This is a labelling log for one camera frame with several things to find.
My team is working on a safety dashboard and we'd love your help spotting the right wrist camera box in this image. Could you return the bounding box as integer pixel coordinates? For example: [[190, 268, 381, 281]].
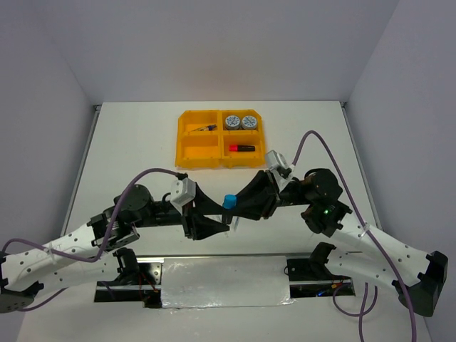
[[265, 150, 294, 192]]

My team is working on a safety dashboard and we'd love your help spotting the foil-covered base plate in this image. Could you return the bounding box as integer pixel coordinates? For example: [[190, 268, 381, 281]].
[[161, 256, 293, 309]]

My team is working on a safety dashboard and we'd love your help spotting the black mounting rail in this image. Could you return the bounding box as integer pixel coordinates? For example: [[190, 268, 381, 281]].
[[94, 254, 355, 309]]

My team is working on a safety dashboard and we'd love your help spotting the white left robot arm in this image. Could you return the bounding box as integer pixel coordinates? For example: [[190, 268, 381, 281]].
[[1, 180, 231, 314]]

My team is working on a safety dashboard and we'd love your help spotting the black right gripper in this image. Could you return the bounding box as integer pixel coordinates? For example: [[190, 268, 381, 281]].
[[222, 168, 313, 219]]

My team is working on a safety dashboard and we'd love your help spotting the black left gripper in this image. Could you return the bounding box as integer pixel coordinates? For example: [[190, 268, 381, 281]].
[[134, 181, 230, 241]]

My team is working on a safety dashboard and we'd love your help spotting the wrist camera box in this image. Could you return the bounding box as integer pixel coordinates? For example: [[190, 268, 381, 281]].
[[265, 150, 294, 192], [170, 178, 196, 209]]

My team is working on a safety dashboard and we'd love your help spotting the blue highlighter cap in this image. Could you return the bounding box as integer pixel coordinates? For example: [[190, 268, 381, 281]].
[[222, 194, 237, 210]]

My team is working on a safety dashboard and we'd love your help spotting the black highlighter orange tip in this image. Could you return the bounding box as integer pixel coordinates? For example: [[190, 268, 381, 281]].
[[229, 145, 256, 152]]

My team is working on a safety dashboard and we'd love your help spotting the round blue-white tin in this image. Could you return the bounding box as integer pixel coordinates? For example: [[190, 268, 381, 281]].
[[241, 115, 258, 130], [224, 115, 241, 130]]

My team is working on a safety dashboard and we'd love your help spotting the orange four-compartment organizer tray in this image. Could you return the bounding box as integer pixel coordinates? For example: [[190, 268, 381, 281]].
[[175, 109, 266, 169]]

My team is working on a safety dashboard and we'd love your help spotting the black highlighter blue tip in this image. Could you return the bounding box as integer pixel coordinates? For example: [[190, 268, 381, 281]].
[[221, 207, 233, 225]]

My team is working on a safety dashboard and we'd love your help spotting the small glue bottle blue cap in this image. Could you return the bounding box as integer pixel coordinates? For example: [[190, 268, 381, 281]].
[[190, 124, 217, 133]]

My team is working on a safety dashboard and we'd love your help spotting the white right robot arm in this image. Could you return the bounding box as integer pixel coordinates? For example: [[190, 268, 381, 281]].
[[222, 168, 448, 317]]

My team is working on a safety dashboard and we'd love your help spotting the blue clear pen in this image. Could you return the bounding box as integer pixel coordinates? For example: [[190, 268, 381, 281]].
[[230, 217, 239, 232]]

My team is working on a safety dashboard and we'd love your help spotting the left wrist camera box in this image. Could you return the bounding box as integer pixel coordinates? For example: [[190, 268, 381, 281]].
[[170, 178, 196, 209]]

